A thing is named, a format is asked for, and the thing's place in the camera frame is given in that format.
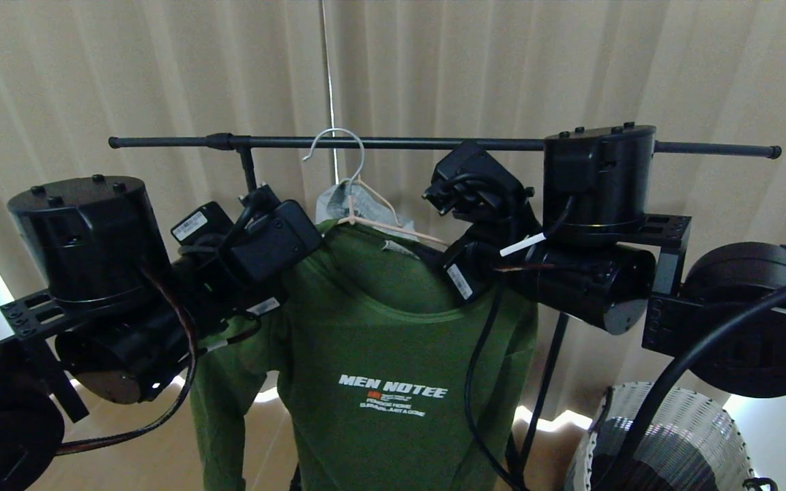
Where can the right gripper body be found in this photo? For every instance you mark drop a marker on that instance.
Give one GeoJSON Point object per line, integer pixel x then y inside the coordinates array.
{"type": "Point", "coordinates": [584, 279]}

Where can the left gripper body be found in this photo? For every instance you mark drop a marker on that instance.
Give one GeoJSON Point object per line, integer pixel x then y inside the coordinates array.
{"type": "Point", "coordinates": [127, 354]}

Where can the green garment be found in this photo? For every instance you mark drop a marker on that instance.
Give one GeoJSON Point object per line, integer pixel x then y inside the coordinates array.
{"type": "Point", "coordinates": [379, 327]}

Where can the pink clothes hanger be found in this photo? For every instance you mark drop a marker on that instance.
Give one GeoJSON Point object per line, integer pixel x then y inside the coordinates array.
{"type": "Point", "coordinates": [379, 199]}
{"type": "Point", "coordinates": [351, 204]}

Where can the pale grey shorts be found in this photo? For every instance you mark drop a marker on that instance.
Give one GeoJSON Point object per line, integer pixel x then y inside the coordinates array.
{"type": "Point", "coordinates": [331, 204]}

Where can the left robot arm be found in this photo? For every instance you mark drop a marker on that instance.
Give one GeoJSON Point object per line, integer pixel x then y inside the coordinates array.
{"type": "Point", "coordinates": [86, 239]}

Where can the white laundry basket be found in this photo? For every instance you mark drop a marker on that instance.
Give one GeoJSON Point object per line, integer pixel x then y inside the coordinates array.
{"type": "Point", "coordinates": [700, 436]}

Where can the black clothes rack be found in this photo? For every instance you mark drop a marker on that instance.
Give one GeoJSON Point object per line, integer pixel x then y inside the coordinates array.
{"type": "Point", "coordinates": [161, 142]}

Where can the beige curtain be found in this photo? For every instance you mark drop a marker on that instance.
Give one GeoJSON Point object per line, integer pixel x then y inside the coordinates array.
{"type": "Point", "coordinates": [536, 61]}

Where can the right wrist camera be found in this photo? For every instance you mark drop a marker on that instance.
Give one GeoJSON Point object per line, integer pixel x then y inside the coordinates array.
{"type": "Point", "coordinates": [482, 184]}

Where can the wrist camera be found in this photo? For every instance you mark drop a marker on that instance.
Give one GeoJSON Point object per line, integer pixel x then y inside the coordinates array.
{"type": "Point", "coordinates": [277, 242]}
{"type": "Point", "coordinates": [482, 184]}

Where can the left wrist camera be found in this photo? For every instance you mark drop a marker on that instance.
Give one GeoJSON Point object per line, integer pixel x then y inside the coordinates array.
{"type": "Point", "coordinates": [277, 242]}

